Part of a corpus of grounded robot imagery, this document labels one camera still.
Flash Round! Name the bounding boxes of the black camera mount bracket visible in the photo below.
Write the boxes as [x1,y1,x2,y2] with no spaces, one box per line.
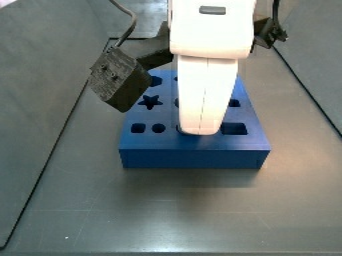
[136,21,174,70]

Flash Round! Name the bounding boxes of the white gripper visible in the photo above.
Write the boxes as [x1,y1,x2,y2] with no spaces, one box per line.
[168,0,257,135]

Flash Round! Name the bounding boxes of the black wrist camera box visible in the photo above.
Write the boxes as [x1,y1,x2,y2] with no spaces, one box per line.
[88,47,152,112]

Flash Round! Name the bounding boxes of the black cable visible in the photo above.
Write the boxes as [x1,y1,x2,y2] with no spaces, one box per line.
[104,0,138,53]

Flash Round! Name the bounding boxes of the blue shape-sorting block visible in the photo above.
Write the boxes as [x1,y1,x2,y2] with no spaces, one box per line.
[118,68,273,170]

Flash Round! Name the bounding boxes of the black cable connector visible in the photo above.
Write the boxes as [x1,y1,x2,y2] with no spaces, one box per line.
[253,0,289,49]

